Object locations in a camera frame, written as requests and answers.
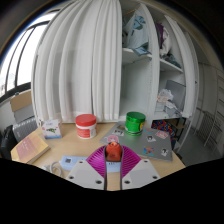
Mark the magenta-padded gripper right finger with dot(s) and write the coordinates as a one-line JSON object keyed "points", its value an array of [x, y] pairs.
{"points": [[136, 171]]}

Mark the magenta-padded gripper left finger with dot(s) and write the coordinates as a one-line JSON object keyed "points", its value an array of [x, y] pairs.
{"points": [[88, 171]]}

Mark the orange charger block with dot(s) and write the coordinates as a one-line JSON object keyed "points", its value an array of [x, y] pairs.
{"points": [[113, 150]]}

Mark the silver laptop with stickers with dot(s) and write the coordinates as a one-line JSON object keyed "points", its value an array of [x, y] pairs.
{"points": [[146, 145]]}

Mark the white jar with red lid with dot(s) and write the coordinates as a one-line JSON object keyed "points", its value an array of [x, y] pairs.
{"points": [[86, 127]]}

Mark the green round tin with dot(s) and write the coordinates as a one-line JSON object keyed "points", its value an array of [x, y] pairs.
{"points": [[135, 124]]}

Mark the colourful patterned bag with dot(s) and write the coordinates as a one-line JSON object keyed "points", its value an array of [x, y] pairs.
{"points": [[163, 128]]}

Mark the small white printed box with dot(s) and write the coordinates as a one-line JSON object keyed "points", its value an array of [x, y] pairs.
{"points": [[51, 129]]}

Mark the yellow and pink book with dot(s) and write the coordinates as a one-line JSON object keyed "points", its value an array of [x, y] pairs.
{"points": [[29, 148]]}

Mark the grey ribbed radiator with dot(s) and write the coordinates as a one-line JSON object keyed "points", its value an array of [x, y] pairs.
{"points": [[25, 128]]}

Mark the black bag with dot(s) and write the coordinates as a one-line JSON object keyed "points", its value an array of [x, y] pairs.
{"points": [[7, 145]]}

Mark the white shelf unit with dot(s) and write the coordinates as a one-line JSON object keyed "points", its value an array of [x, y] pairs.
{"points": [[140, 80]]}

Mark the brown cardboard box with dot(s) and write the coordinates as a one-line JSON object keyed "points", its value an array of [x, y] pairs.
{"points": [[21, 105]]}

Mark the white pleated curtain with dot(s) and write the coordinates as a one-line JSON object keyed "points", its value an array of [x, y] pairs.
{"points": [[76, 60]]}

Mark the dark-framed window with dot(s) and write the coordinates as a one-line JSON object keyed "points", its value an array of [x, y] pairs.
{"points": [[23, 56]]}

